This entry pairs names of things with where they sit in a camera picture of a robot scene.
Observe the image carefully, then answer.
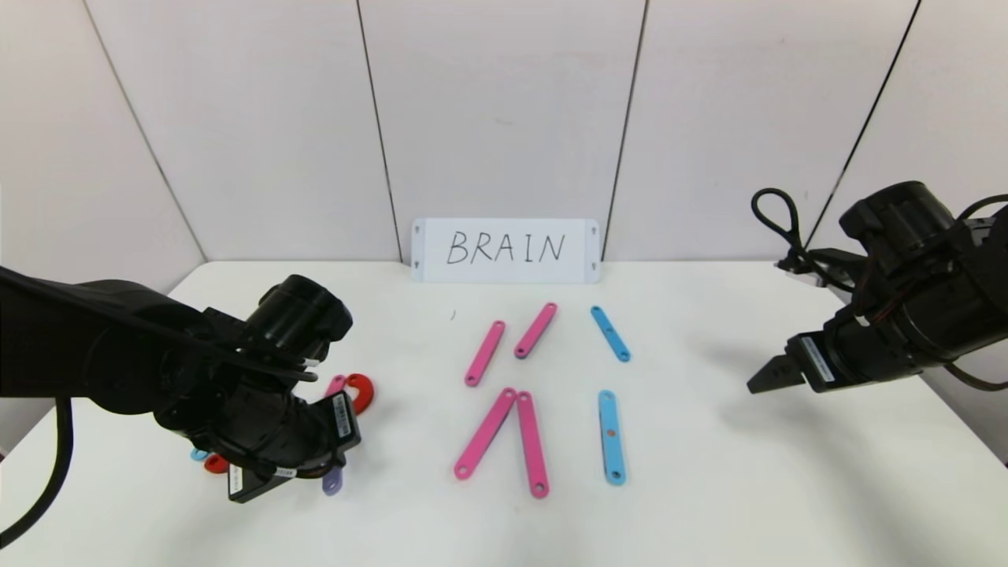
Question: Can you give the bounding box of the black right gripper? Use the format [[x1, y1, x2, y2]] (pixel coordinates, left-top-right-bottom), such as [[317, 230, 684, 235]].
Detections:
[[746, 310, 907, 395]]

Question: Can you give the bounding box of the small red arc piece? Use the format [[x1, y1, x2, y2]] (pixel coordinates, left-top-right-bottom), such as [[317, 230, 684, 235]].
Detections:
[[345, 373, 376, 416]]

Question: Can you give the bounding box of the white BRAIN sign card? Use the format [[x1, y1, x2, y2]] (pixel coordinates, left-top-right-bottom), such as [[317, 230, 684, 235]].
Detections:
[[411, 218, 601, 284]]

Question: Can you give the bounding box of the short blue flat bar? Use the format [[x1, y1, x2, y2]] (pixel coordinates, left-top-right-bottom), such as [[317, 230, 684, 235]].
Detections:
[[591, 306, 631, 363]]

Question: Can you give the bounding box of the blue bar with three holes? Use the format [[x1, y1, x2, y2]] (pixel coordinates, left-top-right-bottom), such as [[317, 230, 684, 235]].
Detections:
[[598, 390, 628, 487]]

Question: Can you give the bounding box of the looped black cable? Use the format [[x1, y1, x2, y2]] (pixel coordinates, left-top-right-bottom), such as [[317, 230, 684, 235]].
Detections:
[[750, 187, 851, 288]]

